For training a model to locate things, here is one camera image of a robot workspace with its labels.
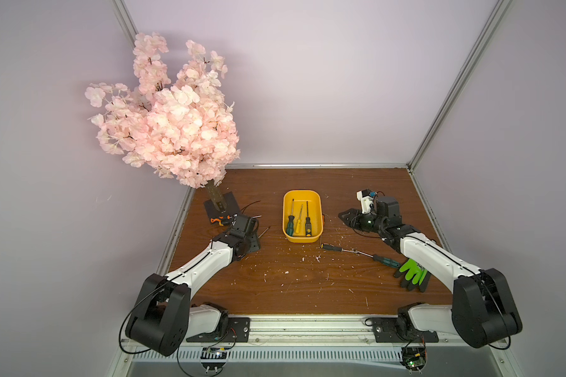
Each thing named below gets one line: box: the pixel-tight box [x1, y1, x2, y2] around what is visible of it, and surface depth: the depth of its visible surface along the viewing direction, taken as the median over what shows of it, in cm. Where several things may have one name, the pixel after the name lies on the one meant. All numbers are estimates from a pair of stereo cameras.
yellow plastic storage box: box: [282, 189, 324, 244], surface depth 101 cm
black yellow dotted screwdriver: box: [305, 201, 312, 238], surface depth 96 cm
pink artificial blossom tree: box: [84, 32, 241, 189], surface depth 60 cm
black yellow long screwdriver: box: [320, 243, 375, 259], surface depth 92 cm
